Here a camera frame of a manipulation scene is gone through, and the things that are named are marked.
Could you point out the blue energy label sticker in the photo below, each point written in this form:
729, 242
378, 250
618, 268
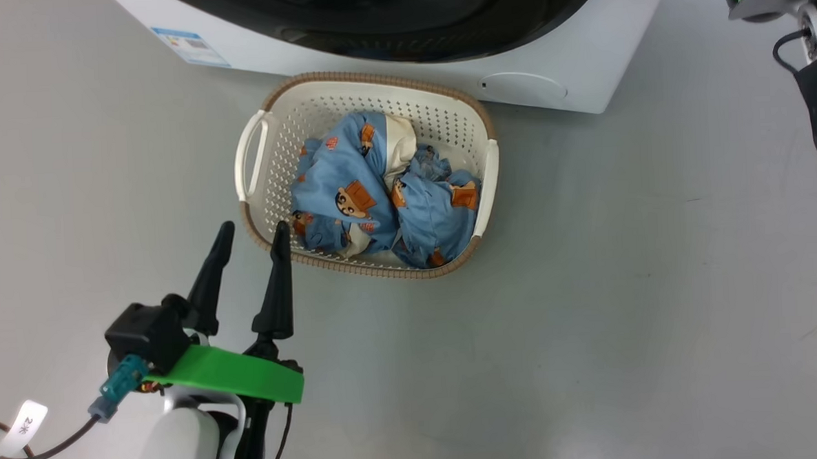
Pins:
190, 46

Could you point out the blue cartoon print garment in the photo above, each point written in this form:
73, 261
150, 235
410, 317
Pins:
436, 221
337, 170

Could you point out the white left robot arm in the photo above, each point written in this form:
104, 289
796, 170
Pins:
176, 446

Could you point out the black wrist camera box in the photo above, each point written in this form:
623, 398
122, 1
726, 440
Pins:
147, 334

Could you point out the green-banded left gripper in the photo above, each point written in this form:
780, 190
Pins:
235, 375

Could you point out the cream perforated laundry basket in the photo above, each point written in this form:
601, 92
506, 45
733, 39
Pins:
438, 118

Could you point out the round white filter cover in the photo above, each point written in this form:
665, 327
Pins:
523, 88

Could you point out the white front-load washing machine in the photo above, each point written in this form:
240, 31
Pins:
580, 63

